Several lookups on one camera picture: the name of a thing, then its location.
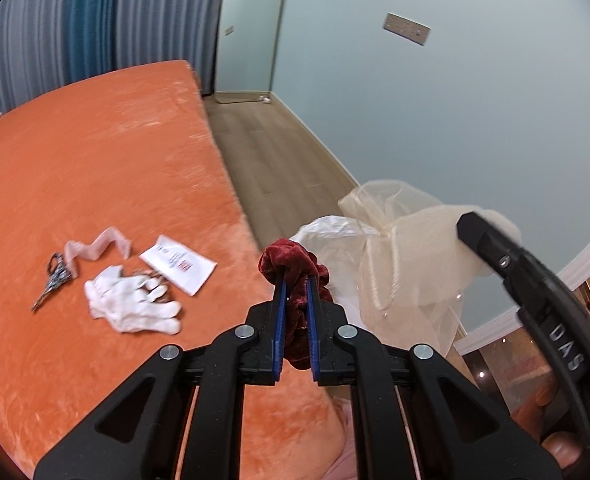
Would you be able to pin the white bin liner bag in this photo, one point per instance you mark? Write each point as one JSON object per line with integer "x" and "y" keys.
{"x": 338, "y": 243}

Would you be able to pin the dark red velvet scrunchie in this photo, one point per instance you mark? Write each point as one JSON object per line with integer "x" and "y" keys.
{"x": 287, "y": 261}

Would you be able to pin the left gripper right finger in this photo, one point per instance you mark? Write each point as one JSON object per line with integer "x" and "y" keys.
{"x": 414, "y": 415}

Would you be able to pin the white paper packet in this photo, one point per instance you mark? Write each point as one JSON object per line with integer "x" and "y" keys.
{"x": 178, "y": 264}

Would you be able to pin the cream organza gift bag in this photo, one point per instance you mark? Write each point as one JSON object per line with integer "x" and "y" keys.
{"x": 413, "y": 269}

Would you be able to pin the orange plush bed cover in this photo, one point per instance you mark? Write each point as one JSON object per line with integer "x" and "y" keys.
{"x": 91, "y": 175}

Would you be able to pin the white cotton glove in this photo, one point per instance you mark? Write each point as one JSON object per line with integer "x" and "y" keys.
{"x": 140, "y": 302}

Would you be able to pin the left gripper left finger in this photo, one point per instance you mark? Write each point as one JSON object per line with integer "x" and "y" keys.
{"x": 179, "y": 415}

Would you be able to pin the grey blue curtain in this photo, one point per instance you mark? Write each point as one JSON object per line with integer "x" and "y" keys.
{"x": 46, "y": 44}

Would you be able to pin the bronze wall switch panel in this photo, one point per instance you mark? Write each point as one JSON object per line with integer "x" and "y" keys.
{"x": 410, "y": 30}

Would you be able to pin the gold framed floor mirror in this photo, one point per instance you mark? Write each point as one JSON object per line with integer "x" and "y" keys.
{"x": 247, "y": 46}

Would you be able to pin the pink mesh ribbon strip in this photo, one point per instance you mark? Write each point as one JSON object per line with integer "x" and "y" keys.
{"x": 74, "y": 250}

